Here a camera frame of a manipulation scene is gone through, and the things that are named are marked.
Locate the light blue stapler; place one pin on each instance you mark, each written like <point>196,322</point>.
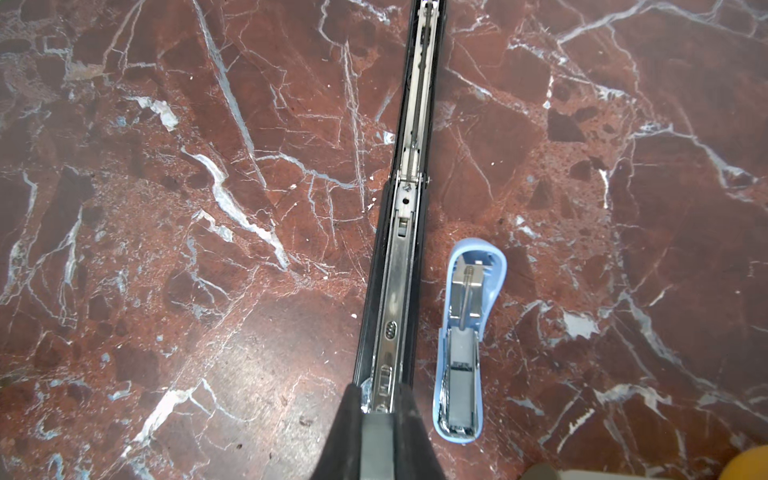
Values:
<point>475,276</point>

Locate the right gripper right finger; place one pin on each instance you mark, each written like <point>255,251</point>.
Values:
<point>414,456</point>

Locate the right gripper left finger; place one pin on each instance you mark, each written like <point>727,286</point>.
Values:
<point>341,454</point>

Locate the beige small stapler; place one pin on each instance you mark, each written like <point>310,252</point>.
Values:
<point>544,471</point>

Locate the yellow plastic tray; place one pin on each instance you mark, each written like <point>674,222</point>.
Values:
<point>751,464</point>

